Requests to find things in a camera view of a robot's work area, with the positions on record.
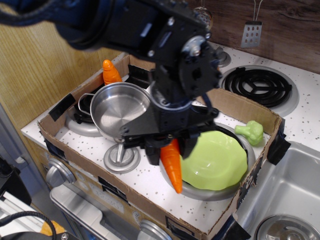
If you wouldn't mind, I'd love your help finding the silver metal sink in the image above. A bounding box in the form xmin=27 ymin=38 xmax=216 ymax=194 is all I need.
xmin=236 ymin=142 xmax=320 ymax=240

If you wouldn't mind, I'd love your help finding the hanging metal slotted spatula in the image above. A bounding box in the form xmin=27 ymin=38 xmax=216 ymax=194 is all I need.
xmin=240 ymin=0 xmax=263 ymax=49

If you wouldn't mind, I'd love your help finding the black burner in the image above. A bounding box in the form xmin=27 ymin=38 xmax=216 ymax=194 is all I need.
xmin=65 ymin=94 xmax=102 ymax=137
xmin=220 ymin=65 xmax=300 ymax=117

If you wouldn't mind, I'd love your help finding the brown cardboard fence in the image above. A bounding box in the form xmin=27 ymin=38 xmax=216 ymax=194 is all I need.
xmin=38 ymin=71 xmax=287 ymax=240

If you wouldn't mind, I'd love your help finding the front left black burner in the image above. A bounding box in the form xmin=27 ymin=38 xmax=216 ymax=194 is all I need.
xmin=65 ymin=94 xmax=102 ymax=137

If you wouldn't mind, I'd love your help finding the orange cloth piece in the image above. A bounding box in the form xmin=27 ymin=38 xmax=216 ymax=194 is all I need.
xmin=40 ymin=220 xmax=66 ymax=236

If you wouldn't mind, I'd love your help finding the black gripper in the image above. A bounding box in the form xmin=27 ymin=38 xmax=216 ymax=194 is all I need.
xmin=119 ymin=99 xmax=220 ymax=166

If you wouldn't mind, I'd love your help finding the silver front stove knob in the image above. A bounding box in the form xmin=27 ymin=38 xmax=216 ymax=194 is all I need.
xmin=103 ymin=143 xmax=141 ymax=174

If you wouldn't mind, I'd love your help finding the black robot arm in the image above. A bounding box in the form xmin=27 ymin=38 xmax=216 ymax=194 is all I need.
xmin=0 ymin=0 xmax=222 ymax=165

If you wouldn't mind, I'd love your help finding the black cable bottom left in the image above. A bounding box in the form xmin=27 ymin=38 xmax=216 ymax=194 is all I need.
xmin=0 ymin=211 xmax=57 ymax=240

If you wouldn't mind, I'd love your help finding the orange toy carrot green top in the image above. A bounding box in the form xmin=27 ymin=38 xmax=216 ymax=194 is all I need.
xmin=160 ymin=139 xmax=183 ymax=194

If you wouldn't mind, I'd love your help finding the green toy broccoli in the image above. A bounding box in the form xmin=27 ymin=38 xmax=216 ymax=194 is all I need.
xmin=234 ymin=120 xmax=264 ymax=146

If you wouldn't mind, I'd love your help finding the light green plastic plate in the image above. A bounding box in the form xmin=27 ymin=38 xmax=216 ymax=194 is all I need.
xmin=180 ymin=130 xmax=248 ymax=191

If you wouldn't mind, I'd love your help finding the back right black burner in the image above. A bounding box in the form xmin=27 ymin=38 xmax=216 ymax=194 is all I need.
xmin=220 ymin=65 xmax=300 ymax=117

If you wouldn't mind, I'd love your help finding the small orange toy carrot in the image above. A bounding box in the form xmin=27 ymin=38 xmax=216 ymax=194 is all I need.
xmin=102 ymin=59 xmax=122 ymax=85

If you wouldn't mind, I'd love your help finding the stainless steel pot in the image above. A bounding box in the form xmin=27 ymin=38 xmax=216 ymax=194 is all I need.
xmin=78 ymin=82 xmax=151 ymax=143

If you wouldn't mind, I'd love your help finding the silver oven knob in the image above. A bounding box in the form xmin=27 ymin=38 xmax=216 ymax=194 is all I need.
xmin=45 ymin=158 xmax=76 ymax=188
xmin=137 ymin=219 xmax=172 ymax=240

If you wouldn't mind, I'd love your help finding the silver back stove knob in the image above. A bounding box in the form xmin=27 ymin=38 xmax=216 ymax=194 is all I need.
xmin=216 ymin=47 xmax=231 ymax=68

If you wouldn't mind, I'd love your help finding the hanging metal strainer ladle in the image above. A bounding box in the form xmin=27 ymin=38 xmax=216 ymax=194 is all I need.
xmin=193 ymin=0 xmax=214 ymax=30

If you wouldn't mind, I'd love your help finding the silver oven knob left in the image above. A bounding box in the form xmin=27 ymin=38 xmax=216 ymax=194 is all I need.
xmin=45 ymin=158 xmax=76 ymax=188

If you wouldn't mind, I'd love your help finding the silver stove knob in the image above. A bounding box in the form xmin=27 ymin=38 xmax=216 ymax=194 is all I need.
xmin=216 ymin=47 xmax=231 ymax=68
xmin=103 ymin=143 xmax=141 ymax=174

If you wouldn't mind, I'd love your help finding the front right burner ring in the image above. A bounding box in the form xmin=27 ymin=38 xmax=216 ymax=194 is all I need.
xmin=158 ymin=121 xmax=256 ymax=202

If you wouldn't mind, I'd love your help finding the silver oven knob right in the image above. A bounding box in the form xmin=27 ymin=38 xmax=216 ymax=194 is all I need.
xmin=137 ymin=219 xmax=172 ymax=240

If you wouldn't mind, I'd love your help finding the silver oven door handle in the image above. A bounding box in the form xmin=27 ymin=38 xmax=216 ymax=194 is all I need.
xmin=50 ymin=185 xmax=130 ymax=240

